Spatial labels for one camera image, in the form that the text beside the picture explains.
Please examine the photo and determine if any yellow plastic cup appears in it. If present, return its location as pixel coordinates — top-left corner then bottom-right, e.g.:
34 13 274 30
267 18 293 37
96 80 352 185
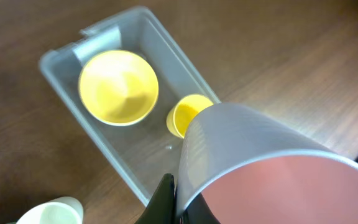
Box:
166 94 214 139

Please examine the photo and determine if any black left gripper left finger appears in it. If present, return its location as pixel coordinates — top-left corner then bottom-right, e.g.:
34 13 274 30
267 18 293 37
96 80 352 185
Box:
135 174 175 224

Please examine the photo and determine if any yellow plastic bowl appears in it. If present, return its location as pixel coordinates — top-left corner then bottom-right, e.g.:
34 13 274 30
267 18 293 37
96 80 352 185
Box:
78 50 159 126

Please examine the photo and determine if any pink plastic cup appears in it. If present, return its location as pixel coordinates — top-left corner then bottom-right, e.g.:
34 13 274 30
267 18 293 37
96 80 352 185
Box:
177 103 358 223

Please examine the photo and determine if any clear plastic container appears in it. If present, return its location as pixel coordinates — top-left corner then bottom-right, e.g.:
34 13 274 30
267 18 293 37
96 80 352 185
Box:
39 6 219 204

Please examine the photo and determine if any white plastic cup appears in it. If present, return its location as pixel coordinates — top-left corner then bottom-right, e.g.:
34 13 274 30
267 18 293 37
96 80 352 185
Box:
16 197 84 224

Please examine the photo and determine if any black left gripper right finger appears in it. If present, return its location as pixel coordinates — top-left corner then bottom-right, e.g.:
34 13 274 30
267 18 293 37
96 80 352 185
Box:
181 194 220 224

